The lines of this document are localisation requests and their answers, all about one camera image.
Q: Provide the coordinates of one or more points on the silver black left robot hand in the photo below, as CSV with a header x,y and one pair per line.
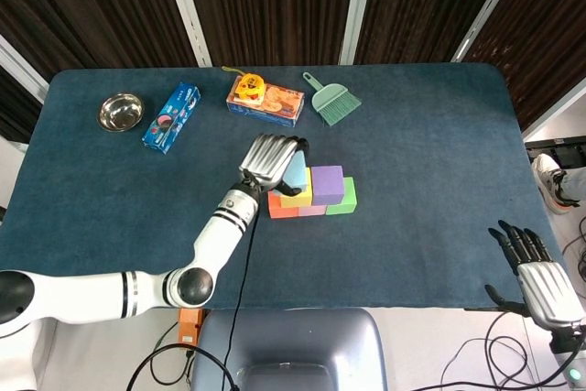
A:
x,y
268,157

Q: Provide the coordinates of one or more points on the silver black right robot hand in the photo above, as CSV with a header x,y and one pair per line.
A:
x,y
547,288

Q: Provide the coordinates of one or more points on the light blue foam cube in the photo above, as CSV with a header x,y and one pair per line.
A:
x,y
295,173

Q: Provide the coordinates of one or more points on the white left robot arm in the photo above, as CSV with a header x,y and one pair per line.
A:
x,y
137,288

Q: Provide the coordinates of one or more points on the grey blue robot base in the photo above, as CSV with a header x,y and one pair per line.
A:
x,y
288,345

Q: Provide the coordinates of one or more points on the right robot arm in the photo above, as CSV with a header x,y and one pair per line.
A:
x,y
572,363

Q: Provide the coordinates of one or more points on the small green hand brush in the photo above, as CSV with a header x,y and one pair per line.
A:
x,y
334,105

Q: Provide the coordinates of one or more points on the yellow foam cube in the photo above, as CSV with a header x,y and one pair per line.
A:
x,y
297,200

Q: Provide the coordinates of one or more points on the blue orange biscuit box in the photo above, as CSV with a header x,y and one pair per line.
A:
x,y
279,105

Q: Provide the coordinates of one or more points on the orange-red foam cube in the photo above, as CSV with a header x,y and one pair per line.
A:
x,y
281,211

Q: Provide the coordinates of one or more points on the purple foam cube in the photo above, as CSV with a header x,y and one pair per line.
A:
x,y
327,185

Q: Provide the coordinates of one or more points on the pink foam cube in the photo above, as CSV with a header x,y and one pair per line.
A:
x,y
312,210

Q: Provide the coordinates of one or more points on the yellow tape measure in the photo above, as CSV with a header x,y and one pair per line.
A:
x,y
251,85

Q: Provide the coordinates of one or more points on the green foam cube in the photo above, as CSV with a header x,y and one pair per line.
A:
x,y
343,208

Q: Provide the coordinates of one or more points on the blue Oreo cookie box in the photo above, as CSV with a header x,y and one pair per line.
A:
x,y
171,118

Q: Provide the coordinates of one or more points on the white orange sneaker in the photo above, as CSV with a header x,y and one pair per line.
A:
x,y
549,180

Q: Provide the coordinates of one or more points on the black metal stand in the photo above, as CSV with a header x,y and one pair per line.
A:
x,y
558,144

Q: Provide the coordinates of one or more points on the dark teal tablecloth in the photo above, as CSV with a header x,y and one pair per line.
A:
x,y
412,180

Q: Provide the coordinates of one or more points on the stainless steel bowl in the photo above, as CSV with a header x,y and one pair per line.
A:
x,y
120,111

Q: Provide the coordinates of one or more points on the orange device under table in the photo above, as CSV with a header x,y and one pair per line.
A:
x,y
190,322

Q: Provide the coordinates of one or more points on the white partition post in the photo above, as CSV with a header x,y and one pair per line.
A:
x,y
490,6
359,6
556,111
23,70
187,11

